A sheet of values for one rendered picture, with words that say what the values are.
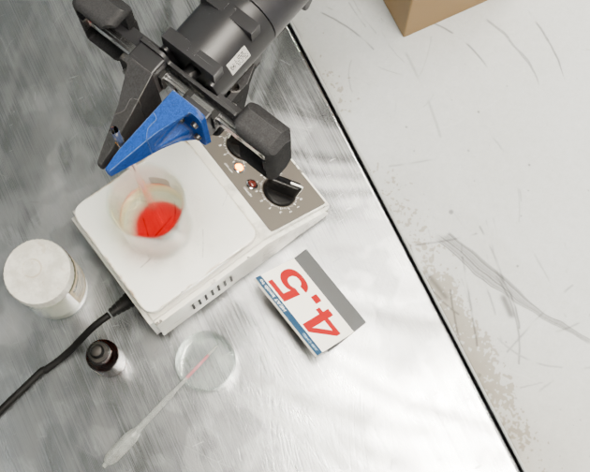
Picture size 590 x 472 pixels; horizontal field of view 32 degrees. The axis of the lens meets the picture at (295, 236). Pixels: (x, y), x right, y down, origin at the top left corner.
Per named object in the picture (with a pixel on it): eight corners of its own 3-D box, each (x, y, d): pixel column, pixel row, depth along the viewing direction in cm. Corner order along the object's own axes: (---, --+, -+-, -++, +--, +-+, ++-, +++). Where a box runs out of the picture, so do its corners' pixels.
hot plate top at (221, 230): (181, 135, 91) (180, 131, 91) (261, 237, 89) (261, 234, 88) (70, 213, 90) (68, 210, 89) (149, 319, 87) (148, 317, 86)
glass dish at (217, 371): (166, 355, 94) (163, 352, 92) (216, 322, 95) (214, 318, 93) (198, 405, 93) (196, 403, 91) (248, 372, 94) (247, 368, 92)
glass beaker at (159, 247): (109, 218, 89) (90, 188, 81) (171, 180, 90) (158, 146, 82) (151, 283, 87) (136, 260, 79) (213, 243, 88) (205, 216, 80)
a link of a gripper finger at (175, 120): (204, 114, 70) (212, 144, 75) (164, 83, 70) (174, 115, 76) (138, 189, 68) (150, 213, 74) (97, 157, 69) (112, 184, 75)
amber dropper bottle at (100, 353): (126, 346, 94) (113, 332, 88) (125, 377, 94) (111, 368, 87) (95, 345, 94) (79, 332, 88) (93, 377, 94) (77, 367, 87)
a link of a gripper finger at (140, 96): (160, 80, 70) (171, 112, 76) (121, 50, 71) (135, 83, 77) (93, 154, 69) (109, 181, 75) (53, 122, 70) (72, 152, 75)
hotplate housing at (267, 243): (250, 114, 100) (246, 81, 93) (331, 215, 98) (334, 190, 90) (63, 246, 97) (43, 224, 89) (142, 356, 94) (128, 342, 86)
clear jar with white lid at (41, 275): (34, 330, 95) (10, 314, 87) (19, 270, 96) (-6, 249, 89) (96, 311, 95) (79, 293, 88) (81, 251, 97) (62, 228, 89)
